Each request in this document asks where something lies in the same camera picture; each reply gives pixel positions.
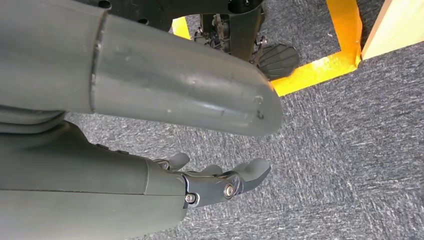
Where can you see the yellow floor tape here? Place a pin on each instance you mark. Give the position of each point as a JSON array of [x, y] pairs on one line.
[[344, 43]]

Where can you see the beige wooden desk leg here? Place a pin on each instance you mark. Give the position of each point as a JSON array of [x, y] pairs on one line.
[[397, 26]]

